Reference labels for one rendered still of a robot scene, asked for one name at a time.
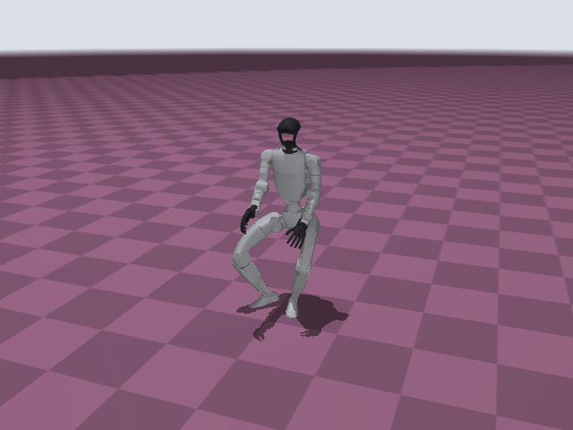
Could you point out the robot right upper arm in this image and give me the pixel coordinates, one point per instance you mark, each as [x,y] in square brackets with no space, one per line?
[264,171]

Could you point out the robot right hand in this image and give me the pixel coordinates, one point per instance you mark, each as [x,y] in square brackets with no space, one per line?
[250,214]

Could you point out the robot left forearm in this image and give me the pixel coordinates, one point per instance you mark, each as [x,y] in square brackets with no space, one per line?
[310,207]

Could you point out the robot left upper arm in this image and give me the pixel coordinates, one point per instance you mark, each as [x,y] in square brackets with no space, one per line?
[314,163]

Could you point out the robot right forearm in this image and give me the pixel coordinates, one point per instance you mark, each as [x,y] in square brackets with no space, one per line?
[257,197]

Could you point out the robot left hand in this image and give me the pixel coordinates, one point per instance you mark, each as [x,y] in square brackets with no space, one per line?
[299,231]

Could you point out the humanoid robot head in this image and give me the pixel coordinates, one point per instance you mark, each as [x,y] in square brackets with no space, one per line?
[290,126]

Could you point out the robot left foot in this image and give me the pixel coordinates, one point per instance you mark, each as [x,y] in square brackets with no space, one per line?
[291,309]

